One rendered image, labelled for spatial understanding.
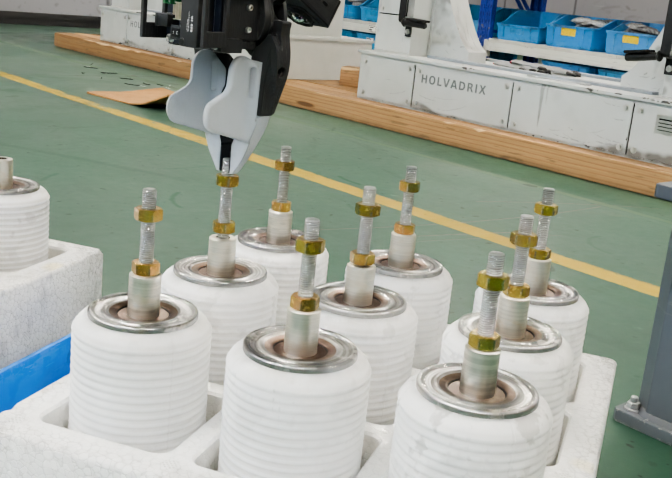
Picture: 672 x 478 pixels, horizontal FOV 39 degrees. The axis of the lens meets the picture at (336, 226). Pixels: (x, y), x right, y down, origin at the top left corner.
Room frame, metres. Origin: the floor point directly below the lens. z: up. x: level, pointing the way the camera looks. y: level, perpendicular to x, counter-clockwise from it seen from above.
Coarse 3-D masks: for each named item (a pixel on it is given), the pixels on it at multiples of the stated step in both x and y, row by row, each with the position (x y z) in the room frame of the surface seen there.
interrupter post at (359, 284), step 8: (352, 264) 0.69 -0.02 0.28; (352, 272) 0.68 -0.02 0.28; (360, 272) 0.68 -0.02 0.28; (368, 272) 0.68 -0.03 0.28; (352, 280) 0.68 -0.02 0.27; (360, 280) 0.68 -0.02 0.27; (368, 280) 0.68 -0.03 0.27; (352, 288) 0.68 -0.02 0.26; (360, 288) 0.68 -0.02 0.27; (368, 288) 0.68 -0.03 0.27; (344, 296) 0.68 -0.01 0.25; (352, 296) 0.68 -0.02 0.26; (360, 296) 0.68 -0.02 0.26; (368, 296) 0.68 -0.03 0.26; (352, 304) 0.68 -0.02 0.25; (360, 304) 0.68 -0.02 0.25; (368, 304) 0.68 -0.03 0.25
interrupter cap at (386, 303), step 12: (324, 288) 0.70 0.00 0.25; (336, 288) 0.71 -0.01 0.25; (384, 288) 0.72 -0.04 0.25; (324, 300) 0.67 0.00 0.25; (336, 300) 0.69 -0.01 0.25; (372, 300) 0.69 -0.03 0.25; (384, 300) 0.69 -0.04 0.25; (396, 300) 0.69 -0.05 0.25; (336, 312) 0.65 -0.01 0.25; (348, 312) 0.65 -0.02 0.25; (360, 312) 0.65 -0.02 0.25; (372, 312) 0.65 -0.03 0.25; (384, 312) 0.66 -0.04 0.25; (396, 312) 0.66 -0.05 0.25
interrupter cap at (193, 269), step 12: (180, 264) 0.73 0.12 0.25; (192, 264) 0.73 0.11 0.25; (204, 264) 0.74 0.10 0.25; (240, 264) 0.75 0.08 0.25; (252, 264) 0.75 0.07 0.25; (180, 276) 0.70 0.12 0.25; (192, 276) 0.70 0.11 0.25; (204, 276) 0.70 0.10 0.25; (240, 276) 0.71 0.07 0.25; (252, 276) 0.72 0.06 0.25; (264, 276) 0.72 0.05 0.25
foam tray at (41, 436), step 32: (64, 384) 0.64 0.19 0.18; (576, 384) 0.79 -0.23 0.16; (608, 384) 0.75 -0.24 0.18; (0, 416) 0.58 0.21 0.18; (32, 416) 0.58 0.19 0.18; (64, 416) 0.61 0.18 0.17; (576, 416) 0.67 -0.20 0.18; (0, 448) 0.56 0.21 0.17; (32, 448) 0.55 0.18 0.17; (64, 448) 0.55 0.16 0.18; (96, 448) 0.55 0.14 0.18; (128, 448) 0.55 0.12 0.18; (192, 448) 0.56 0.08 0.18; (384, 448) 0.59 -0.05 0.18; (576, 448) 0.62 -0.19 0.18
